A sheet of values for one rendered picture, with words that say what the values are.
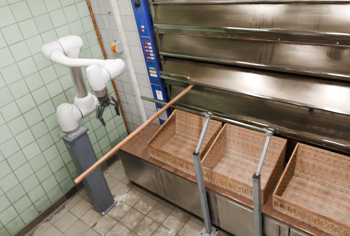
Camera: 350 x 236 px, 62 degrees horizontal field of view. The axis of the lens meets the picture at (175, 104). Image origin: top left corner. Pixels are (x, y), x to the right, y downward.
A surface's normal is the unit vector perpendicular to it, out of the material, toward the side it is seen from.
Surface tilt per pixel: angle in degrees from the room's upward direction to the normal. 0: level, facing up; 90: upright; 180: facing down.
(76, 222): 0
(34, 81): 90
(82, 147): 90
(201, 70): 47
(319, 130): 70
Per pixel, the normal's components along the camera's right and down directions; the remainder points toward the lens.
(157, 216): -0.17, -0.85
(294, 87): -0.55, -0.22
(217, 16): -0.63, 0.18
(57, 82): 0.77, 0.21
